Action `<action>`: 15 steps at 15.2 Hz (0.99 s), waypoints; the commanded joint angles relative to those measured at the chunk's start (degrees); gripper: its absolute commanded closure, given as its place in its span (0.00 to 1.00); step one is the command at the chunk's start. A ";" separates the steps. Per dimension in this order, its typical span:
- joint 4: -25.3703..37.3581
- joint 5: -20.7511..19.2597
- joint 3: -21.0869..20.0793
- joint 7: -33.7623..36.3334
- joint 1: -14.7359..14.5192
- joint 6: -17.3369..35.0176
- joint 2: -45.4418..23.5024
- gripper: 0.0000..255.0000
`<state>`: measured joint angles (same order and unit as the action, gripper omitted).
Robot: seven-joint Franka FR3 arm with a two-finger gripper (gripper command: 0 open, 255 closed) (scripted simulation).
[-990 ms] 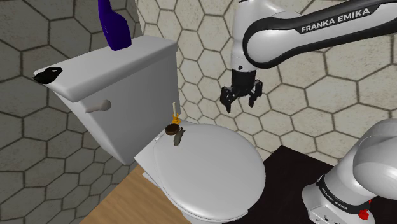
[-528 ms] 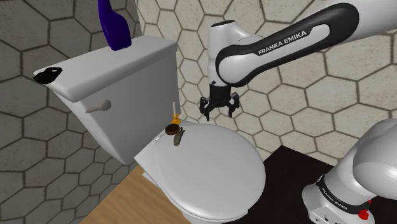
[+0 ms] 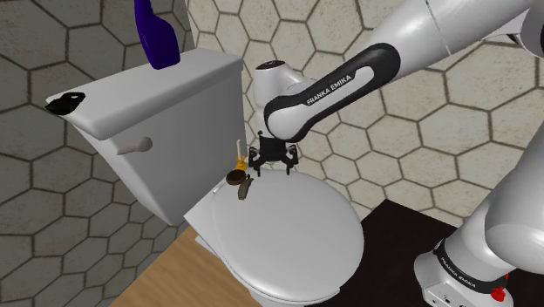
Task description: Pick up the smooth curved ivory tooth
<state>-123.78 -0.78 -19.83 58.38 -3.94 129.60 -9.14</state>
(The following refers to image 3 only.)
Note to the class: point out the yellow candle holder with candle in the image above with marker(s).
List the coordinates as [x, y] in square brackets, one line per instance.
[240, 159]

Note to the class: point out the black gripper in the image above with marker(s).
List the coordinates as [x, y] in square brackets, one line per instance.
[271, 149]

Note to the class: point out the purple bottle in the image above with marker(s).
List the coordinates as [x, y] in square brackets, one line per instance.
[156, 36]

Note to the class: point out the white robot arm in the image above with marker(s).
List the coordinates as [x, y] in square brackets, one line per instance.
[446, 25]

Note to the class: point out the flat black object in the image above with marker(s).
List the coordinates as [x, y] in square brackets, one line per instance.
[66, 103]

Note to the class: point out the round brown dish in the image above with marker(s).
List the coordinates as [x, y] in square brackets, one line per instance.
[235, 177]

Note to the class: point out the white toilet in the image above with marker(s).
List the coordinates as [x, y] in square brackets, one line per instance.
[170, 127]

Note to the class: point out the dark robot stand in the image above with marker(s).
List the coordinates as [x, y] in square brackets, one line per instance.
[395, 251]

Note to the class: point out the grey oblong object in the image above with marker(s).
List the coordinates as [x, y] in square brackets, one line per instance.
[244, 188]

